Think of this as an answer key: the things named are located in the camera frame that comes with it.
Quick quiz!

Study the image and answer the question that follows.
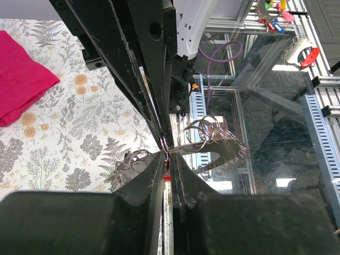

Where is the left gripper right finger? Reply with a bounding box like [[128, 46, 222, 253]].
[[170, 154, 339, 254]]

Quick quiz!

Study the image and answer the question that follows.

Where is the metal ring key organizer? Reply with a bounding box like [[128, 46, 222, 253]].
[[104, 115, 250, 191]]

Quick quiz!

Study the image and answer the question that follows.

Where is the magenta folded cloth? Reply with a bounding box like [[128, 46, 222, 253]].
[[1, 30, 60, 127]]

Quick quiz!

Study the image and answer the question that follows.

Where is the spare key organizer with tags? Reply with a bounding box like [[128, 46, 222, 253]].
[[255, 0, 295, 33]]

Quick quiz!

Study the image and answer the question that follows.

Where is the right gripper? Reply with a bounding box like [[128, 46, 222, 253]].
[[51, 1, 177, 149]]

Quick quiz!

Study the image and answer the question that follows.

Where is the white organizer with red tag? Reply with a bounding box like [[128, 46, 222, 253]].
[[282, 33, 320, 70]]

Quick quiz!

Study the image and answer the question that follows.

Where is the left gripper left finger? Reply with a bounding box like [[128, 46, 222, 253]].
[[1, 152, 166, 254]]

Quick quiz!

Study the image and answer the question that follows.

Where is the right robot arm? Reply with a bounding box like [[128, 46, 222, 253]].
[[51, 1, 217, 149]]

